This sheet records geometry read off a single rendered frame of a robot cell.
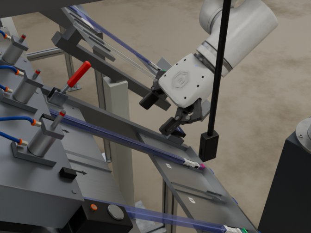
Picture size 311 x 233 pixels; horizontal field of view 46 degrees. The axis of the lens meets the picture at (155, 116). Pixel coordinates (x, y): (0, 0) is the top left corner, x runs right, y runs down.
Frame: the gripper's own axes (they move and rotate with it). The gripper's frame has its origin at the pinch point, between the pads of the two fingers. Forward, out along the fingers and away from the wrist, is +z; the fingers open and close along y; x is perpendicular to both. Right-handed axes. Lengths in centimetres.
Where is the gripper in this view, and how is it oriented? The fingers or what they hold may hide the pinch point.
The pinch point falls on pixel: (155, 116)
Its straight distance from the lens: 78.3
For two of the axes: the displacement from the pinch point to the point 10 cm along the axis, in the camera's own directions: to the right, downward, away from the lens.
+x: 5.2, 3.8, 7.6
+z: -7.1, 6.9, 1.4
